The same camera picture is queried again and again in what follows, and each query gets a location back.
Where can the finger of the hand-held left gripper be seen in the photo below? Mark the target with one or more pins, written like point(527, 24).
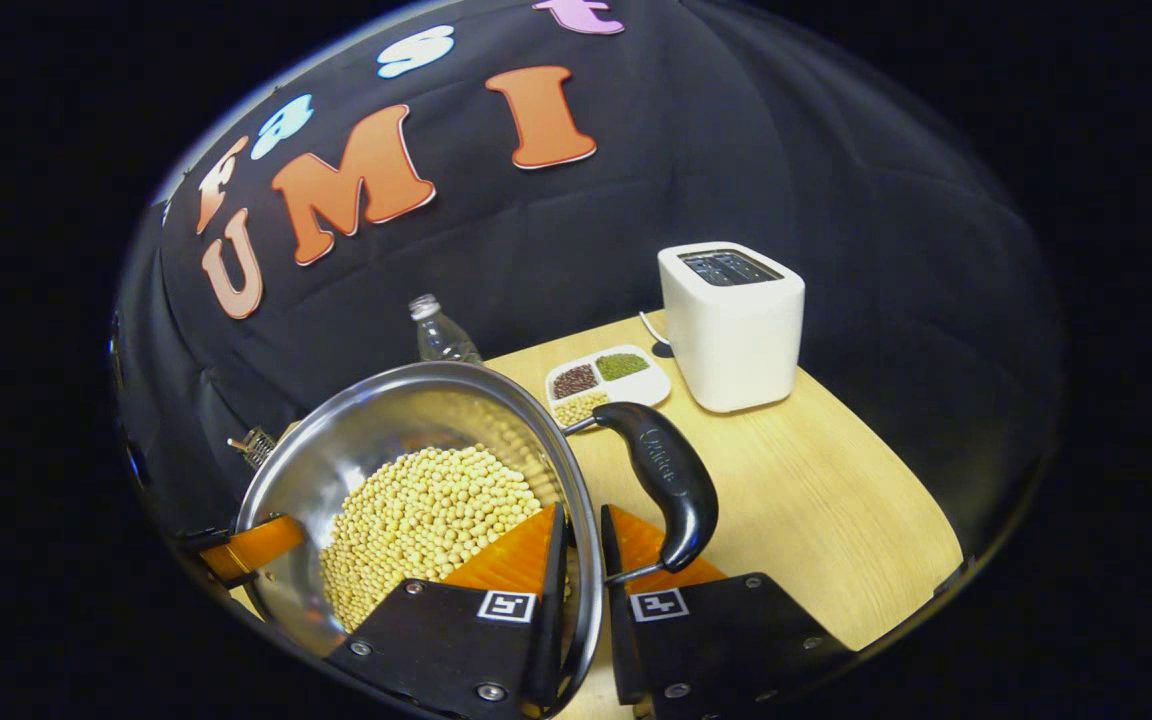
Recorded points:
point(256, 545)

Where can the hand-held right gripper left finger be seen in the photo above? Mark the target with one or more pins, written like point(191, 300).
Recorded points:
point(548, 640)

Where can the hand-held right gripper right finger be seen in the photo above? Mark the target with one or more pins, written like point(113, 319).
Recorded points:
point(621, 660)

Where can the stainless steel pot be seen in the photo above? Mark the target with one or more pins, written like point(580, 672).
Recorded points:
point(366, 420)

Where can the pile of soybeans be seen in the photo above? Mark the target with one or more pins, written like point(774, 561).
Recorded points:
point(416, 520)

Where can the white divided plate with beans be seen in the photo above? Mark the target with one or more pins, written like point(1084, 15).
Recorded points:
point(641, 385)

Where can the clear plastic water bottle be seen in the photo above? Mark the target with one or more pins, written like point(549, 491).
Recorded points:
point(436, 335)

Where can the white toaster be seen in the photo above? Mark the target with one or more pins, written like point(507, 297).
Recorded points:
point(731, 335)

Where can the black backdrop cloth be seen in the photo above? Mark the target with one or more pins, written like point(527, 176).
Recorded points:
point(786, 150)

